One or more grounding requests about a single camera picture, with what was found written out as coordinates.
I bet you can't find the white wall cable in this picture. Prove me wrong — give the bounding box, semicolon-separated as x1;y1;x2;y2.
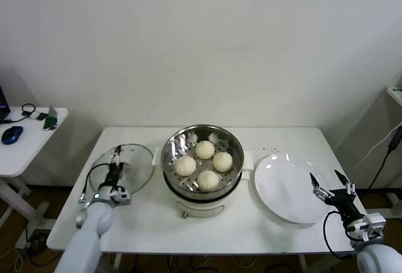
351;125;399;173

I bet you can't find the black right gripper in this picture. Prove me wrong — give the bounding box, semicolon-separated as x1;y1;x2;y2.
309;168;367;223

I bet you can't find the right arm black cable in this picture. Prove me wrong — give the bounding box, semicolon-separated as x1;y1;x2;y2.
322;210;357;260

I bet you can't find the stainless steel steamer basket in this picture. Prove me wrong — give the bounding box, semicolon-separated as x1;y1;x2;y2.
152;124;254;194

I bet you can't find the black power adapter cable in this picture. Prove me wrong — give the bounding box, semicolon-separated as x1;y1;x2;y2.
366;127;402;192

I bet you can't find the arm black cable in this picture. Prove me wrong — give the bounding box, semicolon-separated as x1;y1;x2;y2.
77;163;111;205
322;210;357;260

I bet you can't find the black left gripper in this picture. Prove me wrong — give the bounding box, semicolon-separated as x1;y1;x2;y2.
104;145;125;192

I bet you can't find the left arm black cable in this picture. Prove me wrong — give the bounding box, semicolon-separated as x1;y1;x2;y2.
77;163;111;205

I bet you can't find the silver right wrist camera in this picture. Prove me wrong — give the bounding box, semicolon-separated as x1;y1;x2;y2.
361;211;388;242

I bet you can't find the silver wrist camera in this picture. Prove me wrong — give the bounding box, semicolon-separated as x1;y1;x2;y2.
112;190;132;207
361;211;388;242

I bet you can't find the blue computer mouse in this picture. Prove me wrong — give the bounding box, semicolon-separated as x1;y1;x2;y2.
1;125;24;145

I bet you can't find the white steamed baozi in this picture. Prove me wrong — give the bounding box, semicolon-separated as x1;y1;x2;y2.
195;140;216;160
197;169;220;191
175;155;197;176
212;152;234;173

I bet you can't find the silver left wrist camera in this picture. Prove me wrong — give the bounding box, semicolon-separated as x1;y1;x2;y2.
112;190;132;207

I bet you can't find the white round plate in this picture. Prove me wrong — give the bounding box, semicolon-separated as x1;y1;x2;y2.
254;153;334;225

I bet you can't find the dark computer monitor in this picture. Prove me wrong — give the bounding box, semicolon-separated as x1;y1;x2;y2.
0;80;13;122

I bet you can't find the glass lid with white handle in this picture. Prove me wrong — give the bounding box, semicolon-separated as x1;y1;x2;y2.
89;142;156;199

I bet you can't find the thin black looped cable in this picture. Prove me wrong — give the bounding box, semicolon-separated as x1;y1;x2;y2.
0;102;39;125

